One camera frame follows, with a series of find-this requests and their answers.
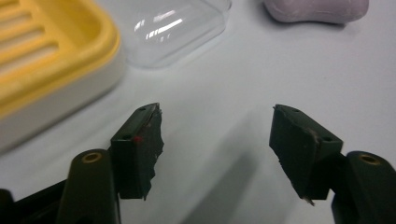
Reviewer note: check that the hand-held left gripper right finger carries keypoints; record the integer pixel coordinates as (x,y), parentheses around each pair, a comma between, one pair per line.
(299,155)

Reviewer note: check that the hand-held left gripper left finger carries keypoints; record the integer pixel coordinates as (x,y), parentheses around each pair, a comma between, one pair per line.
(134,161)

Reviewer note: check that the yellow and white soap dish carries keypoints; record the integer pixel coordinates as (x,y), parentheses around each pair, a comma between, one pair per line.
(46,62)

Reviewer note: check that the clear plastic soap dish lid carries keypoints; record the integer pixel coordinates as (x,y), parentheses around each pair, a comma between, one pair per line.
(174,31)

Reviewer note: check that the pink soap bar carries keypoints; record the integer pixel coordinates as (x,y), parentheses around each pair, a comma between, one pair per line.
(314,9)

